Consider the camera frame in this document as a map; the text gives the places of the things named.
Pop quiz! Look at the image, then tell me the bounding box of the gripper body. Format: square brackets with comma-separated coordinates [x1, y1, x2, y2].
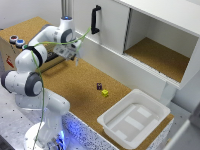
[54, 40, 82, 62]

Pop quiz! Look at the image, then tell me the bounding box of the purple block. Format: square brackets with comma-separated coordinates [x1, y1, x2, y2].
[96, 82, 103, 91]

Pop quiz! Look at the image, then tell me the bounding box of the yellow block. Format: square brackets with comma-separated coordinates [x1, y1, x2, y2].
[101, 89, 110, 98]

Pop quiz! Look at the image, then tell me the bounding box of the wooden drawer box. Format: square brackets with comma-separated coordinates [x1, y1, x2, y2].
[0, 16, 66, 75]

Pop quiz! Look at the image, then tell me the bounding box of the white sliding door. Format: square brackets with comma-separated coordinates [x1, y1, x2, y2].
[72, 0, 131, 56]

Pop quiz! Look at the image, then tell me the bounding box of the red button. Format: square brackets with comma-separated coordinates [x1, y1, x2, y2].
[9, 34, 19, 44]

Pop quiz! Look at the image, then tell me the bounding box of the white cabinet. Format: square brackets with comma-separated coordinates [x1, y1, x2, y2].
[70, 0, 200, 108]

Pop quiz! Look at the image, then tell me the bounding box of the white plastic box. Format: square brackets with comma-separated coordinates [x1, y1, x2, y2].
[96, 88, 172, 150]

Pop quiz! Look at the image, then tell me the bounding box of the black drawer handle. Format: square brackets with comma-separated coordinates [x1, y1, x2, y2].
[45, 52, 65, 63]

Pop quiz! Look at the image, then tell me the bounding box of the black door handle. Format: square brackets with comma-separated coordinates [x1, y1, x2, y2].
[90, 4, 102, 36]

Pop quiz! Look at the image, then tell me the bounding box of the green cable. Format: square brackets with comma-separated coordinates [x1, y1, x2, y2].
[21, 26, 92, 150]

